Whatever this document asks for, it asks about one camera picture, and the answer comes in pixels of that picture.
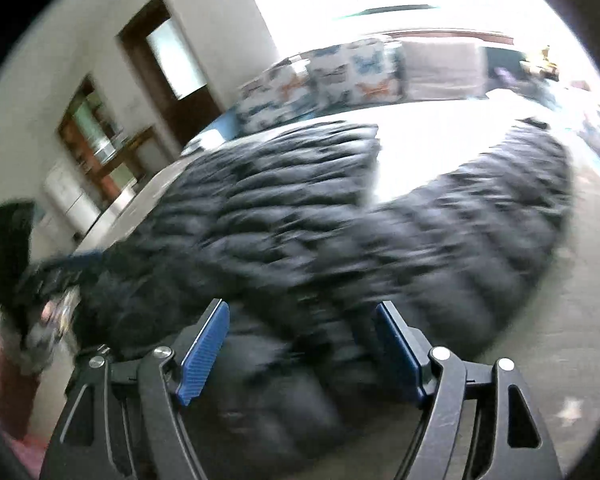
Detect person's left hand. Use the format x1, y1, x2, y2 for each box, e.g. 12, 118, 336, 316
0, 295, 77, 376

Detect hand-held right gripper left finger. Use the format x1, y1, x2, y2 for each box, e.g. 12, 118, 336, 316
40, 299, 231, 480

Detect butterfly print pillows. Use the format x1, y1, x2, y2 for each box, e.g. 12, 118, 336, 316
195, 42, 581, 151

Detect wooden wall cabinet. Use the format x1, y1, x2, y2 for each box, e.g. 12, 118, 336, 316
57, 75, 131, 201

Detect white pillow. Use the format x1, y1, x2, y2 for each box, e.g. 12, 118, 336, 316
402, 37, 486, 103

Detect brown wooden door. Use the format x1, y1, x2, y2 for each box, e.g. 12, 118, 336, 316
117, 0, 226, 133

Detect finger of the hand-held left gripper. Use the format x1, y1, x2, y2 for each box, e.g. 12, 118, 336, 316
45, 252, 107, 286

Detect wooden table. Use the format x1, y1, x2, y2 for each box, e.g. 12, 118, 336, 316
87, 125, 156, 196

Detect white cabinet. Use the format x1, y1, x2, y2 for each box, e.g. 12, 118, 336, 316
42, 160, 101, 238

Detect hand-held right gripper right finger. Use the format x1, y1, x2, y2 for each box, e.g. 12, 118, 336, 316
372, 301, 565, 480

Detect black down jacket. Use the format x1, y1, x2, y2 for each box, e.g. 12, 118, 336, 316
70, 120, 576, 476

